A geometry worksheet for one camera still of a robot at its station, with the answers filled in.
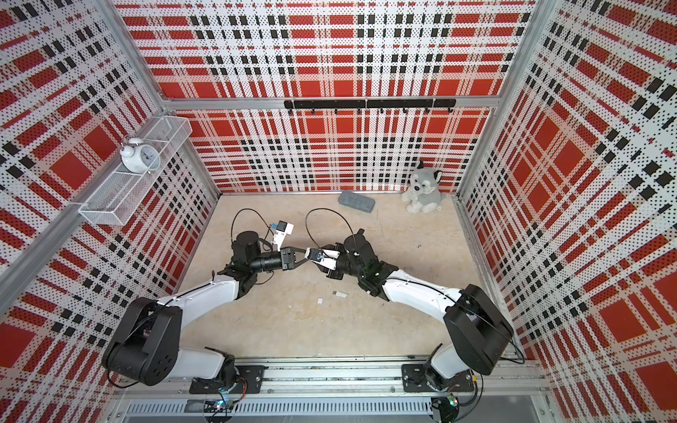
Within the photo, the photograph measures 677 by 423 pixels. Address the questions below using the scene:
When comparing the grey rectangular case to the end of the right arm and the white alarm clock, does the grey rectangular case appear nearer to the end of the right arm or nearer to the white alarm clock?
the end of the right arm

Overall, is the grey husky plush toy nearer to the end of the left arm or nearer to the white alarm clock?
the end of the left arm

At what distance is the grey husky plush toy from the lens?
1.03m

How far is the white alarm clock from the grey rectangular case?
695 mm

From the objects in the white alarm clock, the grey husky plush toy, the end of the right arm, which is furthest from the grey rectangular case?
the white alarm clock

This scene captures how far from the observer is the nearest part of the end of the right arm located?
629 mm

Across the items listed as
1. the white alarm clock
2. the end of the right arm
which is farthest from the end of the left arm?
the white alarm clock

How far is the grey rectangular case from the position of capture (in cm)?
117

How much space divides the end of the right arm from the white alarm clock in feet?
1.90

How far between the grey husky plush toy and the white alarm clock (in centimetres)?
88

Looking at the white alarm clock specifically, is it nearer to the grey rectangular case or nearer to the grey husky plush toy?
the grey rectangular case

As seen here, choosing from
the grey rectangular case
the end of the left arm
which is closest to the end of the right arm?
the end of the left arm

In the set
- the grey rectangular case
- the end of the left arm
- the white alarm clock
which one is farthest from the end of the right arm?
the white alarm clock

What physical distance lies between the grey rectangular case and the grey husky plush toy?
0.56ft

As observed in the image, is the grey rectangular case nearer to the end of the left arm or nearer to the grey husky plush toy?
the grey husky plush toy
